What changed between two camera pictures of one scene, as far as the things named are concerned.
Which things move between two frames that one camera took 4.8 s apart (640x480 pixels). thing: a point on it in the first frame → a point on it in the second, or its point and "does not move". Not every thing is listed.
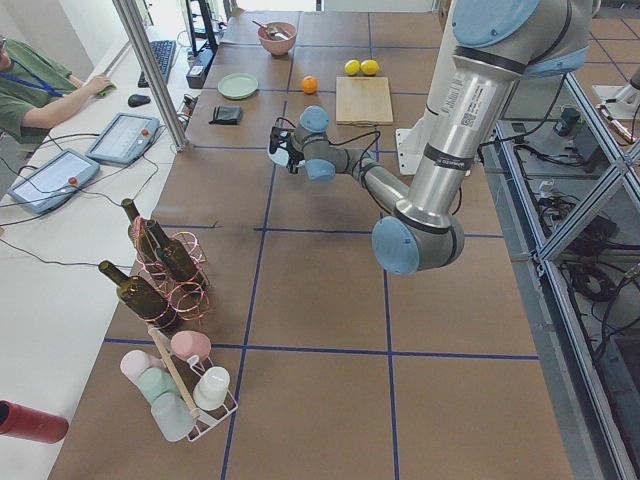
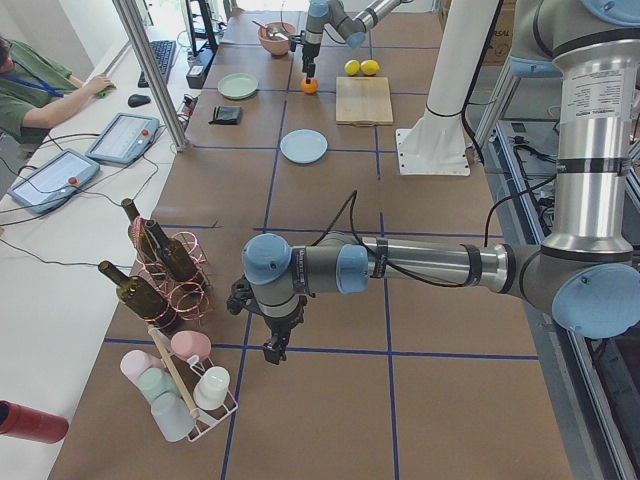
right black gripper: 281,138 → 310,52
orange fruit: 309,85 does not move
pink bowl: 278,37 does not move
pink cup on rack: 187,343 does not move
